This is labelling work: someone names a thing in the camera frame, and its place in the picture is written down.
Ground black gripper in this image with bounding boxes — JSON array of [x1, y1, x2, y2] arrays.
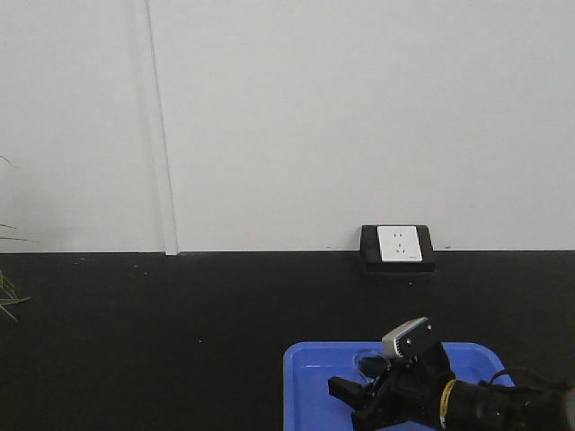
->
[[328, 342, 456, 431]]

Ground clear glass beaker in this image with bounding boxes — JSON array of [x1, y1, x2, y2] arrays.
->
[[353, 349, 390, 383]]

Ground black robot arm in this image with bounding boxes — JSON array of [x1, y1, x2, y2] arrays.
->
[[328, 343, 574, 430]]

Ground blue plastic tray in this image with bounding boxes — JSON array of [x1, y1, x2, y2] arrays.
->
[[284, 341, 505, 431]]

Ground black socket mounting box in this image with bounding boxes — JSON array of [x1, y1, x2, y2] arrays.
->
[[359, 224, 436, 274]]

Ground green plant leaves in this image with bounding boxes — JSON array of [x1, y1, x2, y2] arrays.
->
[[1, 154, 35, 323]]

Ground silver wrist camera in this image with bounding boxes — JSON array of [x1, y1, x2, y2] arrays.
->
[[381, 317, 438, 359]]

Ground white wall power socket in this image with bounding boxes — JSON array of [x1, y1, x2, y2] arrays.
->
[[376, 225, 423, 263]]

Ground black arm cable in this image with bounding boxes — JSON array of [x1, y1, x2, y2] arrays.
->
[[488, 366, 558, 391]]

